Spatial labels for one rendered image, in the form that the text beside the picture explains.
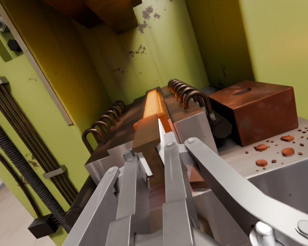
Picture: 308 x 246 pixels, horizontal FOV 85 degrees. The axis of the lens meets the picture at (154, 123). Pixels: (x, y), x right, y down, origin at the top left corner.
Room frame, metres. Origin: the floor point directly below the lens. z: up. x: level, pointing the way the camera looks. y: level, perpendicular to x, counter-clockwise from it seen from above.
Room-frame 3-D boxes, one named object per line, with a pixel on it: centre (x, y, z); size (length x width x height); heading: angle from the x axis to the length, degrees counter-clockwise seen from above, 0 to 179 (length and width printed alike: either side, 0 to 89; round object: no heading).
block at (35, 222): (0.40, 0.39, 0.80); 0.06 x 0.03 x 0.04; 83
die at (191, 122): (0.44, 0.00, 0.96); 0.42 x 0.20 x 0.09; 173
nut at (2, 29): (0.41, 0.20, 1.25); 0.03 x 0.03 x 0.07; 83
